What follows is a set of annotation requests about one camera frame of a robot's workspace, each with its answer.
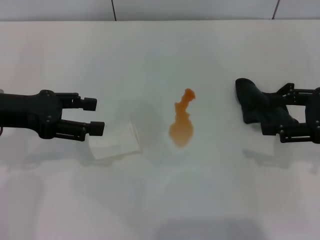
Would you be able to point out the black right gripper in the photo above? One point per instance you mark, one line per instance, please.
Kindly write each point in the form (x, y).
(314, 117)

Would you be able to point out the brown water stain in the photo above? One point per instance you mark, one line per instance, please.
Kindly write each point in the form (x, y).
(181, 127)

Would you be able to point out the translucent white plastic cup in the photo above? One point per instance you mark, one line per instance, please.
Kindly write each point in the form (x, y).
(112, 147)

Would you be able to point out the dark blue rag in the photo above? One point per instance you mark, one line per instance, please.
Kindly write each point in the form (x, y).
(252, 102)

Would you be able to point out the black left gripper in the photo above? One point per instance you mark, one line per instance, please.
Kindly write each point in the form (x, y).
(30, 112)

